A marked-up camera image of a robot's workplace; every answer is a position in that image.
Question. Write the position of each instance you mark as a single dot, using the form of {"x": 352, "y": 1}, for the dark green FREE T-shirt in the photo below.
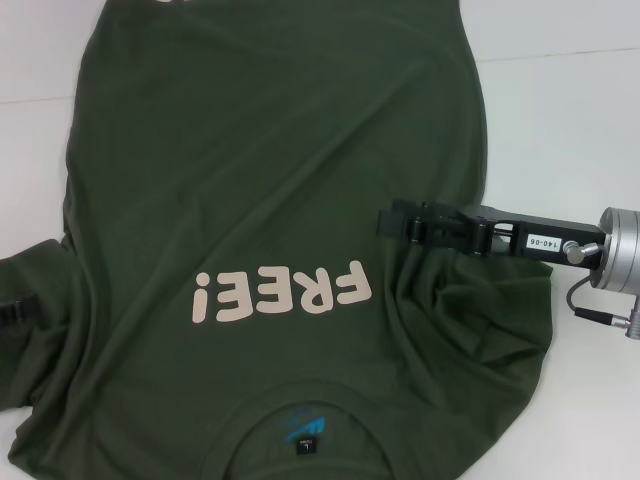
{"x": 280, "y": 150}

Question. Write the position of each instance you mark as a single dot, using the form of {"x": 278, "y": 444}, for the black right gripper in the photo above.
{"x": 540, "y": 240}

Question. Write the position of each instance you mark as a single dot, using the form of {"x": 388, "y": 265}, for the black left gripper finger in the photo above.
{"x": 17, "y": 312}

